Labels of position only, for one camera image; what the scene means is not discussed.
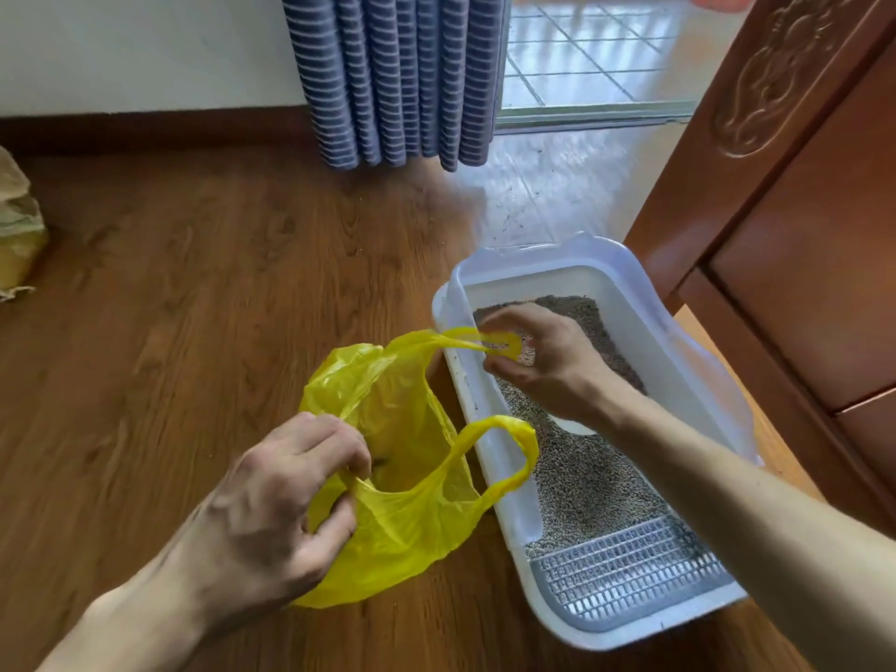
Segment beige sack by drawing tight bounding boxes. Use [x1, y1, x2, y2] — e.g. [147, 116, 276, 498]
[0, 146, 50, 304]

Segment grey cat litter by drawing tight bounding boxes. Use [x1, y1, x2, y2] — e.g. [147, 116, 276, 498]
[474, 294, 674, 561]

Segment brown wooden baseboard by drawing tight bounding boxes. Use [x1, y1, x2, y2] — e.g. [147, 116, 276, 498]
[0, 105, 319, 159]

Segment metal sliding door track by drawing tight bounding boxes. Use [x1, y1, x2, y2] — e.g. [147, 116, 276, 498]
[495, 99, 700, 136]

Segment person's left forearm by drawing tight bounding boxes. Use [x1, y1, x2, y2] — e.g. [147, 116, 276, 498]
[35, 558, 211, 672]

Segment white plastic litter box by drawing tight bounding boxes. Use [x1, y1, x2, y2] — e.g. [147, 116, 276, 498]
[431, 232, 765, 653]

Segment brown wooden cabinet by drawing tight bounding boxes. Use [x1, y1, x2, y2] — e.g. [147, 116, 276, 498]
[623, 0, 896, 539]

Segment yellow plastic bag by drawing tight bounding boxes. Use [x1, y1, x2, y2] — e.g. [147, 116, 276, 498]
[292, 326, 540, 610]

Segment person's right forearm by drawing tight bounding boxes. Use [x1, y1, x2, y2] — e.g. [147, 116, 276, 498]
[587, 376, 896, 672]

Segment person's left hand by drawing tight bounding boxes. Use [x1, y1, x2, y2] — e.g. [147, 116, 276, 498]
[167, 412, 372, 635]

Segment grey plastic grate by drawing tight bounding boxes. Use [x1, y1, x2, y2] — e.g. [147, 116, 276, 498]
[528, 514, 737, 635]

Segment blue striped curtain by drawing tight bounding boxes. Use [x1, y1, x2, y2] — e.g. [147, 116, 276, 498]
[280, 0, 514, 173]

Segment person's right hand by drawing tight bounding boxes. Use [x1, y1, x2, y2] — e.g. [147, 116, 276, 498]
[479, 302, 620, 429]

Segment white litter scoop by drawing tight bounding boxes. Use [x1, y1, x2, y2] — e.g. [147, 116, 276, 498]
[546, 413, 600, 438]

